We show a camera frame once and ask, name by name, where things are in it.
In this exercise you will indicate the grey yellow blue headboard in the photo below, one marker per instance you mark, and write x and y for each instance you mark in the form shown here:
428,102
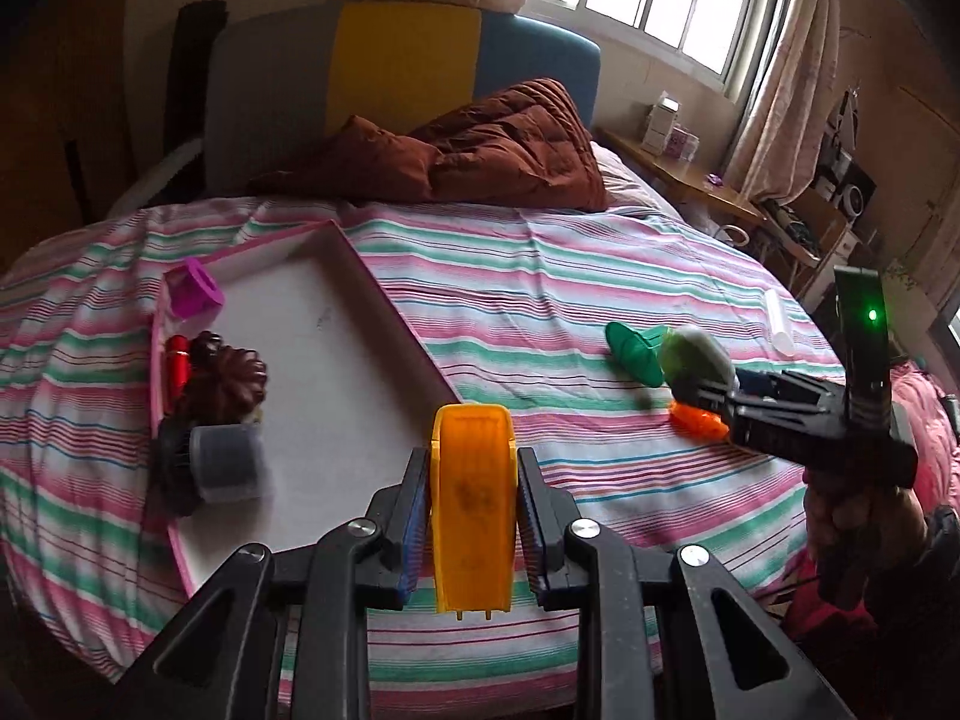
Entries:
405,52

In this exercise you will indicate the small white box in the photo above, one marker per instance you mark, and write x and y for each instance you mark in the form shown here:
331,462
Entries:
660,124

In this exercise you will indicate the pink green striped bedsheet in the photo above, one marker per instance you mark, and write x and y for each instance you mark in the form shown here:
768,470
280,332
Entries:
540,277

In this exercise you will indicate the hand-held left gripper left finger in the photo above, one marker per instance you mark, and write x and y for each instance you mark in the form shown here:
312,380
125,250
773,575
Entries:
415,540

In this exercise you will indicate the orange plastic block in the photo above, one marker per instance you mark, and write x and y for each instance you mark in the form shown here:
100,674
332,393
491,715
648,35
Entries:
697,421

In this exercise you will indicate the yellow plastic piece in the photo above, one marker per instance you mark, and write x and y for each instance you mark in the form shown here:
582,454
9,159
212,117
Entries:
472,510

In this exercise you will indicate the wooden wardrobe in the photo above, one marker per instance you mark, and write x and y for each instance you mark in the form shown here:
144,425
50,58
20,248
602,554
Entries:
45,127

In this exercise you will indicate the pale pillow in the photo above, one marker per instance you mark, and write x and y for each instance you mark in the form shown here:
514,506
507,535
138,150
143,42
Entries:
630,180

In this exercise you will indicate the white translucent tube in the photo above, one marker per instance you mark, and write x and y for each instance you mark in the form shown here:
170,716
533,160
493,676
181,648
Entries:
780,322

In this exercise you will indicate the dark pink cloth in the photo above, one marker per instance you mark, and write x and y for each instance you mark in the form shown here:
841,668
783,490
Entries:
825,652

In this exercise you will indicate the cluttered side desk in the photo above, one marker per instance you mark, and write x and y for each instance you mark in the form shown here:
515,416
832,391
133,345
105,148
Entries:
825,217

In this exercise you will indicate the black grey cylinder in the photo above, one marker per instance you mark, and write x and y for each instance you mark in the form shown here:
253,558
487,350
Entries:
225,465

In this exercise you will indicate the person's right hand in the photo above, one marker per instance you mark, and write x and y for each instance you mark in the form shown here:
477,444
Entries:
825,502

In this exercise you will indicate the purple plastic cup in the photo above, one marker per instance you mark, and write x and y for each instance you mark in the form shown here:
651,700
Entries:
193,291

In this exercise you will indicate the pink-edged white cardboard tray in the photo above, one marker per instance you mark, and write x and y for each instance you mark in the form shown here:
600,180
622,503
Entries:
322,360

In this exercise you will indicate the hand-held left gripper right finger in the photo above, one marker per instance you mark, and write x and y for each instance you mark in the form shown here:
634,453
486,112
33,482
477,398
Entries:
534,540

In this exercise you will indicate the small purple box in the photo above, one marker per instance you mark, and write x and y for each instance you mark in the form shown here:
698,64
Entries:
684,144

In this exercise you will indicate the wooden bedside shelf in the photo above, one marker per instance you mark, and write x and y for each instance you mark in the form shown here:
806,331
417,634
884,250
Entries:
682,180

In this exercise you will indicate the green grey round toy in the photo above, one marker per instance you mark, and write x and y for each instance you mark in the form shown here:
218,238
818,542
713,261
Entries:
697,360

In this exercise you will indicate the green plastic funnel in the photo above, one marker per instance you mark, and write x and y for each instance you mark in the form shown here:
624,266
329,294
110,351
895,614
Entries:
634,352

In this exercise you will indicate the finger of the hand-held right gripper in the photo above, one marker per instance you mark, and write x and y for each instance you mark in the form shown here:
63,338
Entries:
724,409
787,382

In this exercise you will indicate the dark brown plastic toy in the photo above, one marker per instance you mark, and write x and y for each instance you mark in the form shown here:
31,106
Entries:
229,379

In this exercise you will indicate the small red cylinder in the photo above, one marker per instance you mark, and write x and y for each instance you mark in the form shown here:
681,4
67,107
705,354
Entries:
178,367

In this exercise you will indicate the black rolled mat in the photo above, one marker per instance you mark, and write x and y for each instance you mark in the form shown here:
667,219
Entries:
191,67

